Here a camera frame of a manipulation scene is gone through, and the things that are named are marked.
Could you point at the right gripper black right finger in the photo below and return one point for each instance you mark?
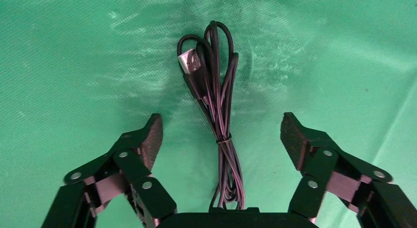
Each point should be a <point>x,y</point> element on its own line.
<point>319,164</point>

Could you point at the green table cloth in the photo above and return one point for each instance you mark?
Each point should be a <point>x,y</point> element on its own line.
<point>81,57</point>

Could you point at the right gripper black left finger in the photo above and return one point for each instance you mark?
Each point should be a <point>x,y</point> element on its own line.
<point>130,168</point>

